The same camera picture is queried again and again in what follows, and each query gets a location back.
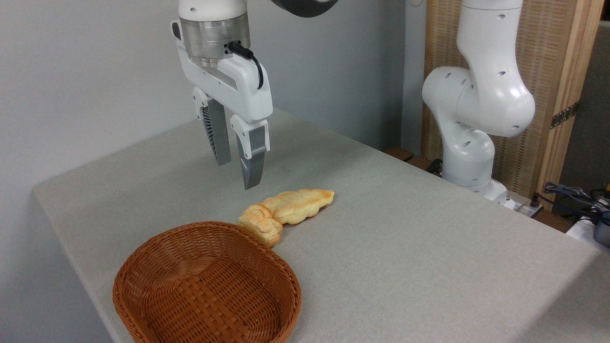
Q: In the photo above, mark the black metal hinge strip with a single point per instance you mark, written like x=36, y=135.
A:
x=564, y=115

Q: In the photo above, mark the brown woven wicker basket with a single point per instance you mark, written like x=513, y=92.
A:
x=205, y=286

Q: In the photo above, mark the rattan screen with wooden frame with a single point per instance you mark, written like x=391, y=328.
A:
x=548, y=47

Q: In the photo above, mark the long braided bread loaf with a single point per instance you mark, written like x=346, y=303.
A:
x=300, y=205

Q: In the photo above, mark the dark grey partition panel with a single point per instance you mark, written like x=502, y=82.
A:
x=588, y=119

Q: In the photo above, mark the small round bread roll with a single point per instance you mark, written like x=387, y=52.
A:
x=259, y=224

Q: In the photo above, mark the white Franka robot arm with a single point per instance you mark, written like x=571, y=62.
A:
x=481, y=95

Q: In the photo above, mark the grey device housing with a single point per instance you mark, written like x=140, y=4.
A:
x=602, y=231

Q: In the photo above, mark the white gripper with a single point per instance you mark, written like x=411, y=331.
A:
x=243, y=88

